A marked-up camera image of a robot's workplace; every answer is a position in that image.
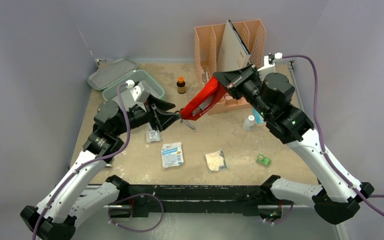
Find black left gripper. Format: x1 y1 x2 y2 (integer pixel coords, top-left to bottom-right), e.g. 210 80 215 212
113 93 181 136

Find red first aid pouch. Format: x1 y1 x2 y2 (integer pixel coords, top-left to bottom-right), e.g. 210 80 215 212
180 76 227 121

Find black handled scissors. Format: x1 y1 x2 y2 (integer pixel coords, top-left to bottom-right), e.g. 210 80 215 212
181 119 196 132

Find small white bottle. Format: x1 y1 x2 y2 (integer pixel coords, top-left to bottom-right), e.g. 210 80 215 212
242 115 256 132

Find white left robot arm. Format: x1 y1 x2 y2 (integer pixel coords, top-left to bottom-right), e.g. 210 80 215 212
20 95 181 240

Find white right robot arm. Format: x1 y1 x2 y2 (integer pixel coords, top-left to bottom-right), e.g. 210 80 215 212
214 65 374 225

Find green medicine case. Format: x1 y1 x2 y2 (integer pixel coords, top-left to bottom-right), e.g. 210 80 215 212
86 58 165 101

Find beige folder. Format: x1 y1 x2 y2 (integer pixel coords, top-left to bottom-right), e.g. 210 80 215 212
216 19 251 72

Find clear bag alcohol pads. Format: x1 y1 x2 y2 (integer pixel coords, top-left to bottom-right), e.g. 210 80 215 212
145 129 162 143

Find brown bottle orange cap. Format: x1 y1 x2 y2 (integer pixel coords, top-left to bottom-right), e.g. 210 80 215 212
176 76 186 94

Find white blue mask packet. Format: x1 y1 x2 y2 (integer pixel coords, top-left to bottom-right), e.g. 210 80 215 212
161 142 184 168

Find peach desk file organizer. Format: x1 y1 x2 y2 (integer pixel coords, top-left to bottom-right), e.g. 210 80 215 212
194 19 266 115

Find blue wet wipes pack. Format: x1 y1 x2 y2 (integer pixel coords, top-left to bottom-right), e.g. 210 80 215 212
252 108 265 125

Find gauze in clear bag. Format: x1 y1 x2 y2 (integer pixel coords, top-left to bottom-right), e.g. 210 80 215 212
204 150 227 172

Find small green box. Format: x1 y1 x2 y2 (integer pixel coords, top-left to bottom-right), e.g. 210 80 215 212
256 154 272 167

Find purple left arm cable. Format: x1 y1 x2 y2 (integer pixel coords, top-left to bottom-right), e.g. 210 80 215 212
31 83 132 240

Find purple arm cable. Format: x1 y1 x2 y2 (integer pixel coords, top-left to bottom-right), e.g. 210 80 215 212
281 54 384 226
31 83 132 240

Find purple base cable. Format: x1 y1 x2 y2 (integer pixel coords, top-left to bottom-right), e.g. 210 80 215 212
107 191 165 233

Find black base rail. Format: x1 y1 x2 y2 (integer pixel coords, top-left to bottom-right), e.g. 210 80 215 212
116 183 290 219

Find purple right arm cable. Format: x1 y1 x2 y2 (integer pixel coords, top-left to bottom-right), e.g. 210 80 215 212
281 54 384 226

